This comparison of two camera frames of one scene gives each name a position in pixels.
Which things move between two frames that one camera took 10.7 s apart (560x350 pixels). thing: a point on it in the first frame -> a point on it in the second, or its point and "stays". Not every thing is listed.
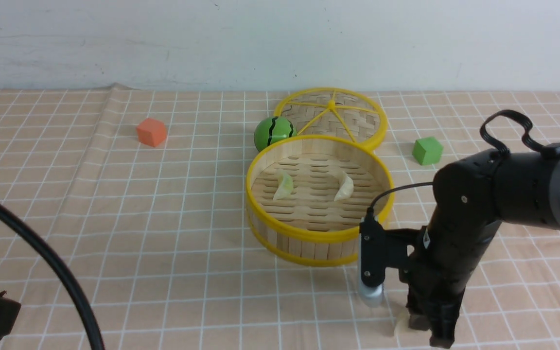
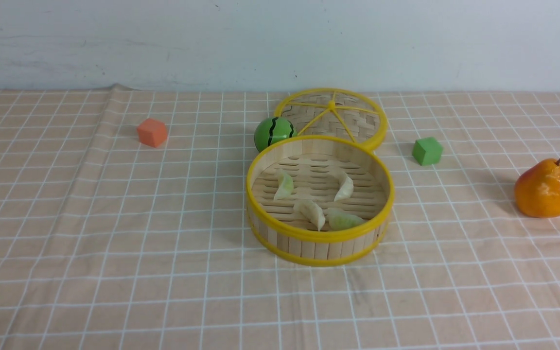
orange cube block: [151, 131] stays
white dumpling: [402, 328] -> [311, 212]
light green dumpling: [286, 187] stays
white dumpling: [346, 187] stays
